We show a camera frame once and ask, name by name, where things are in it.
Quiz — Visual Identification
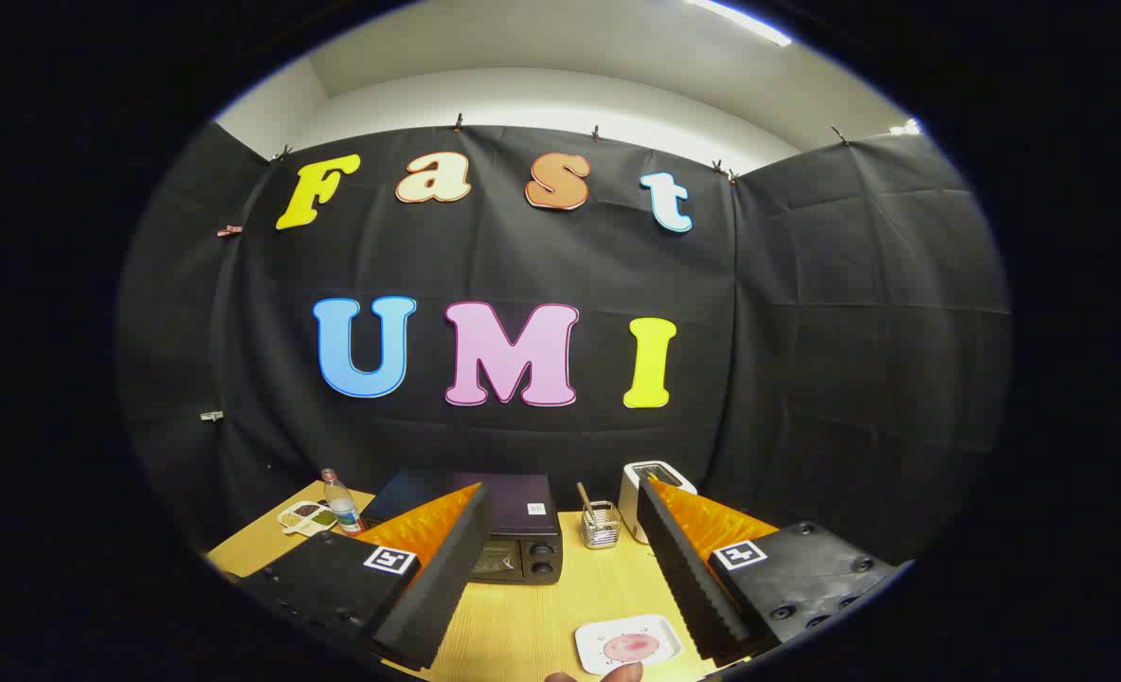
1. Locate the white square plate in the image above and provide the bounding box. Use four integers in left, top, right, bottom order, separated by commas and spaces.
574, 614, 684, 675

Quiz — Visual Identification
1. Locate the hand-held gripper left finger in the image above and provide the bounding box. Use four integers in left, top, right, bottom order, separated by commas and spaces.
238, 481, 495, 672

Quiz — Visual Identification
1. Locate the black toaster oven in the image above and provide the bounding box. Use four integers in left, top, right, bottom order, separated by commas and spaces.
361, 469, 564, 585

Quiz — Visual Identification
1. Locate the clear plastic water bottle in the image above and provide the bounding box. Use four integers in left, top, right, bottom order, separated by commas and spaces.
321, 468, 364, 537

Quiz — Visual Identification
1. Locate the white bread toaster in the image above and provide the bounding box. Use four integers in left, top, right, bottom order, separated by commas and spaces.
618, 460, 698, 545

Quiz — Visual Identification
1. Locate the small clear cup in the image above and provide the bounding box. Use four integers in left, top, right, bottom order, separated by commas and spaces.
580, 502, 623, 550

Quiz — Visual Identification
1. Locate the white divided snack tray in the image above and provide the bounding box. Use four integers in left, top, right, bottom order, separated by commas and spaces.
277, 500, 337, 538

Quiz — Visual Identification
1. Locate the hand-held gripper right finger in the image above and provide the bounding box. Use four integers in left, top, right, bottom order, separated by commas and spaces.
636, 476, 902, 664

